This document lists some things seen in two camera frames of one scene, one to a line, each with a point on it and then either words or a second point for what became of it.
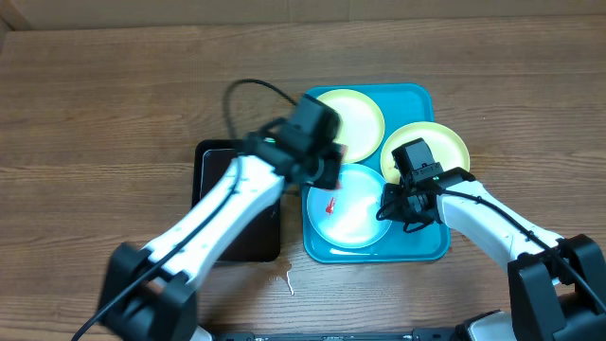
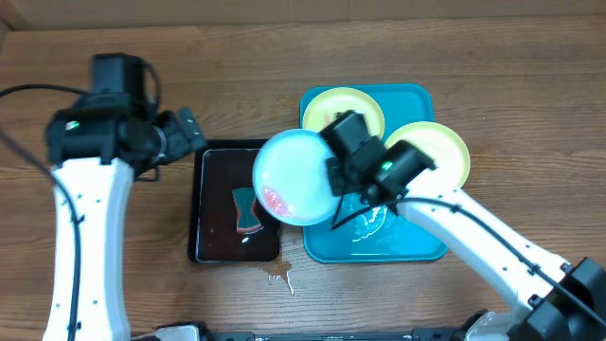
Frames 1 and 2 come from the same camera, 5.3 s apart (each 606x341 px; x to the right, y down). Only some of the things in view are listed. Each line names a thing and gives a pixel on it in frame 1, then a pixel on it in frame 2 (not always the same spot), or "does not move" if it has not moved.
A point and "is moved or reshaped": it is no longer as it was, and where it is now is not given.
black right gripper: x=397 y=212 to x=338 y=183
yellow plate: x=362 y=121 does not move
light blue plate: x=347 y=217 is moved or reshaped
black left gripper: x=323 y=177 to x=177 y=146
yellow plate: x=448 y=149 does not move
